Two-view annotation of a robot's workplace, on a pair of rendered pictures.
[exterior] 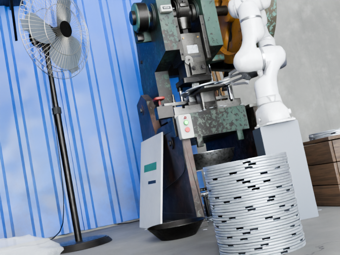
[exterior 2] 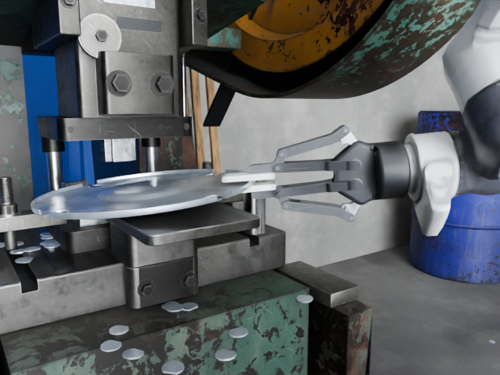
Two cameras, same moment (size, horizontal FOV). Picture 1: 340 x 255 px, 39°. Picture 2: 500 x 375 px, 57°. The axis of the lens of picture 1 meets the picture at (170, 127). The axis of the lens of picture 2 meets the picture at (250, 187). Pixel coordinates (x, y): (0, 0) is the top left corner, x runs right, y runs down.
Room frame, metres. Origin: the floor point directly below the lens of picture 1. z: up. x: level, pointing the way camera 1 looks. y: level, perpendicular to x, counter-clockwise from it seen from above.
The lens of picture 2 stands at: (2.28, -0.21, 0.91)
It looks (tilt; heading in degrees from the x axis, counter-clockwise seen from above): 10 degrees down; 344
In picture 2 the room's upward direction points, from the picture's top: straight up
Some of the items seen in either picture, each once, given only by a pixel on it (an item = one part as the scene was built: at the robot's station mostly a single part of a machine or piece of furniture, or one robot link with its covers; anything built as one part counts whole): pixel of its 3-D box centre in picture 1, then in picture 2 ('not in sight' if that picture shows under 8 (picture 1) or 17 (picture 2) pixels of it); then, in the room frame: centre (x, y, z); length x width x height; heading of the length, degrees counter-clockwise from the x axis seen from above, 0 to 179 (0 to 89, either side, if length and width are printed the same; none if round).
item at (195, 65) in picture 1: (190, 55); (119, 12); (3.00, -0.22, 1.04); 0.17 x 0.15 x 0.30; 18
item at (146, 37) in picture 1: (143, 20); not in sight; (2.97, 0.03, 1.31); 0.22 x 0.12 x 0.22; 18
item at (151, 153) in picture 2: not in sight; (152, 163); (3.12, -0.27, 0.81); 0.02 x 0.02 x 0.14
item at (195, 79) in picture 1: (194, 83); (114, 134); (3.04, -0.21, 0.86); 0.20 x 0.16 x 0.05; 108
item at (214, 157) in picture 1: (209, 160); not in sight; (3.04, -0.21, 0.36); 0.34 x 0.34 x 0.10
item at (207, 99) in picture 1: (208, 99); (164, 251); (2.87, -0.26, 0.72); 0.25 x 0.14 x 0.14; 18
